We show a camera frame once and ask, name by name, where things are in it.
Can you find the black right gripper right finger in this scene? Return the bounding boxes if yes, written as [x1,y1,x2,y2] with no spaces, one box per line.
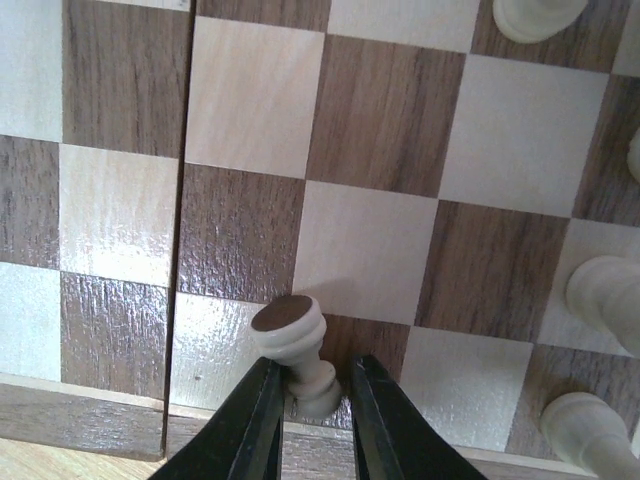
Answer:
[350,355,484,480]

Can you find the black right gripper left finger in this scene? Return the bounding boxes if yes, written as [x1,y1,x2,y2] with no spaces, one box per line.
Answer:
[159,357,284,479]

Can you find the white pawn felt base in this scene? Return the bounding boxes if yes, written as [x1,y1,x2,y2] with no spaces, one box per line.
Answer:
[250,295,342,419]

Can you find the white pieces on board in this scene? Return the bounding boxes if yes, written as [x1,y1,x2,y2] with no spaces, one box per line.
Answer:
[492,1,639,479]

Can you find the wooden chess board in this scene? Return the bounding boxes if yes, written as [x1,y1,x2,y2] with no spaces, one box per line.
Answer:
[1,1,639,479]

